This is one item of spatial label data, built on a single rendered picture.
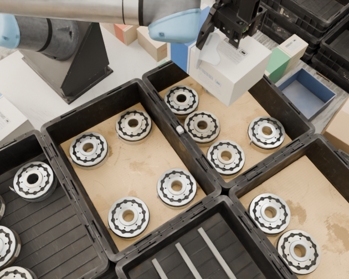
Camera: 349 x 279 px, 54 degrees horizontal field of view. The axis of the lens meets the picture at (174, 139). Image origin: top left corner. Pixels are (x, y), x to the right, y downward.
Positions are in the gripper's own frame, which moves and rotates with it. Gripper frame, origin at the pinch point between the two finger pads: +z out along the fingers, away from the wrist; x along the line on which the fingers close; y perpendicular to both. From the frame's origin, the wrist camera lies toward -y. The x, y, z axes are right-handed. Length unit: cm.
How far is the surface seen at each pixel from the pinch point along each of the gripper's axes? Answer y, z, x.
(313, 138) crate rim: 27.3, 17.8, 9.7
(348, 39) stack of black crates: 3, 73, 108
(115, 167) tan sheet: -4.9, 27.9, -30.3
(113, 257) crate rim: 15, 18, -45
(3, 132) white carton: -38, 32, -47
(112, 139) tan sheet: -12.3, 28.0, -25.5
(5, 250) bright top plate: -5, 25, -63
